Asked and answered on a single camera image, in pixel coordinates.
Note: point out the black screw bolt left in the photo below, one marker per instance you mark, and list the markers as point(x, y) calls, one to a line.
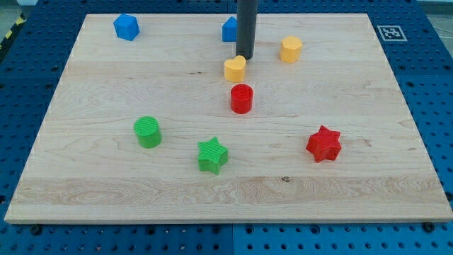
point(35, 230)

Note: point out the black screw bolt right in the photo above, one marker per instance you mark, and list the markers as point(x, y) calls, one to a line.
point(428, 227)

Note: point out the green star block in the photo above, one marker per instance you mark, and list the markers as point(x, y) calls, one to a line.
point(212, 156)

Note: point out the green cylinder block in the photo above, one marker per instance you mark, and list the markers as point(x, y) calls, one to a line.
point(147, 132)

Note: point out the blue pentagon block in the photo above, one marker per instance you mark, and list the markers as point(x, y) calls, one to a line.
point(229, 30)

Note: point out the red star block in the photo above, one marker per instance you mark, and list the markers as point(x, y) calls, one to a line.
point(324, 144)

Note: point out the red cylinder block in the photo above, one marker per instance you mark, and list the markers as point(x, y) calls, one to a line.
point(241, 98)

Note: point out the yellow hexagon block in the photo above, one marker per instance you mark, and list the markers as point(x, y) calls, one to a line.
point(290, 49)

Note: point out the blue cube block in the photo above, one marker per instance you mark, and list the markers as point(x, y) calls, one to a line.
point(126, 27)

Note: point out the wooden board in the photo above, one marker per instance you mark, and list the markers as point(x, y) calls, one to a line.
point(87, 167)

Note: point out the black screw bolt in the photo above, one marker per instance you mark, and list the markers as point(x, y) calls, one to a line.
point(428, 227)
point(35, 230)

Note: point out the white fiducial marker tag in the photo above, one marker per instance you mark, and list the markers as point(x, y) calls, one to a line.
point(391, 33)

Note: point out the yellow heart block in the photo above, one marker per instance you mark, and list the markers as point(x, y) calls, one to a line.
point(235, 69)

